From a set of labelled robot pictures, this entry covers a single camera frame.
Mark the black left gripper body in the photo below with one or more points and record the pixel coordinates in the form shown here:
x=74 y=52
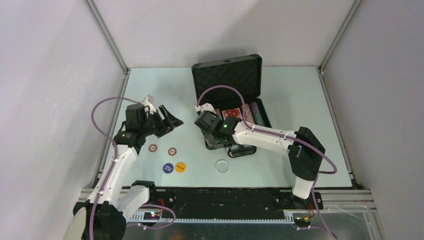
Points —
x=153 y=124

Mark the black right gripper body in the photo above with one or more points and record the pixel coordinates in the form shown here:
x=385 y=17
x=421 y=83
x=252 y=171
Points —
x=210 y=138

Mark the black poker case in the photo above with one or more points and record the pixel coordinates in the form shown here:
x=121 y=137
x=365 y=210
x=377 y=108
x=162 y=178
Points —
x=230 y=83

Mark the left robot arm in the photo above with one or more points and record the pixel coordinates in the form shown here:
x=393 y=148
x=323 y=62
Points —
x=104 y=214

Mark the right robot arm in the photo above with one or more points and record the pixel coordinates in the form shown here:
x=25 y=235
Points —
x=304 y=151

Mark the red dice set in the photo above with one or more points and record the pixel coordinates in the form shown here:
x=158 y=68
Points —
x=234 y=112

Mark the blue orange chip stack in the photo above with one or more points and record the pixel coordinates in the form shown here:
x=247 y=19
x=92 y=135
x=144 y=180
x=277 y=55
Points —
x=218 y=112

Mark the orange poker chip at edge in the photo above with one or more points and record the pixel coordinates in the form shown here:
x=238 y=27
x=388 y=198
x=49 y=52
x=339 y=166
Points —
x=153 y=148

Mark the pink brown chip stack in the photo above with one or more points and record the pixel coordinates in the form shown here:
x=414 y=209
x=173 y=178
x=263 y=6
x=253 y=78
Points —
x=248 y=116

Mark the clear dealer button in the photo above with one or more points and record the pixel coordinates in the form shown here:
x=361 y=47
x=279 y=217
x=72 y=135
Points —
x=222 y=166

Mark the purple green chip stack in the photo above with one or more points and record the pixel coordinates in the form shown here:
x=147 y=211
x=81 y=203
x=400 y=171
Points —
x=257 y=116

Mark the yellow big blind button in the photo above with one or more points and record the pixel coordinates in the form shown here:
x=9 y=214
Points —
x=180 y=167

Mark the blue small blind button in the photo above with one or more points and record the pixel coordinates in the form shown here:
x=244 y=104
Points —
x=168 y=168

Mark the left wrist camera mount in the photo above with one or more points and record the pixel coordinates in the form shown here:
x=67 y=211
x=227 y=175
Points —
x=149 y=102

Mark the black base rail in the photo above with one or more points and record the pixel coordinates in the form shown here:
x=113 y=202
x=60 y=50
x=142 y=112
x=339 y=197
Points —
x=216 y=203

